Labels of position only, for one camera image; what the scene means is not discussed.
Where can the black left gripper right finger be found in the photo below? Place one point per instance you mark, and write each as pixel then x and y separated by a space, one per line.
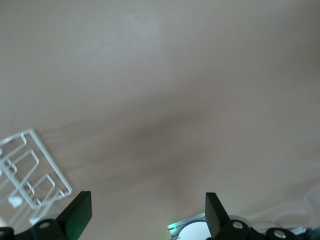
pixel 215 215

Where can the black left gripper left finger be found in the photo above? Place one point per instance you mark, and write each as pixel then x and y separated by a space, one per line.
pixel 75 215

